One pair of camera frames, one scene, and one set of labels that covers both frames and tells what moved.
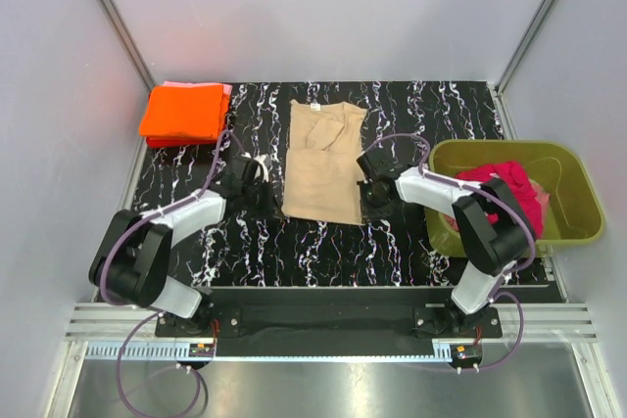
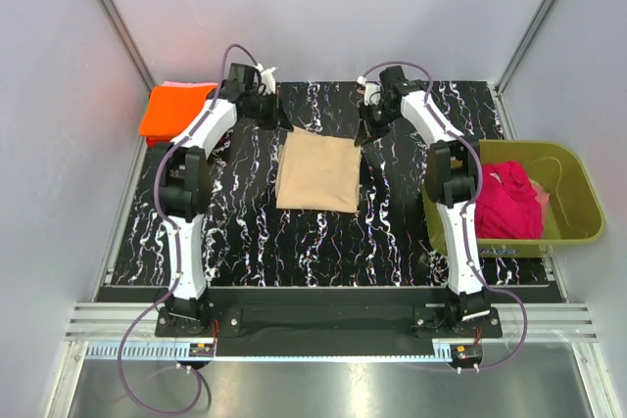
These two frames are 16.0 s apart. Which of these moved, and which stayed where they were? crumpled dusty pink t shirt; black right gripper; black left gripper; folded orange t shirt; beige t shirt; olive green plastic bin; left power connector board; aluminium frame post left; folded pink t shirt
Moved: black right gripper; beige t shirt; black left gripper
Stayed: olive green plastic bin; left power connector board; folded orange t shirt; aluminium frame post left; crumpled dusty pink t shirt; folded pink t shirt
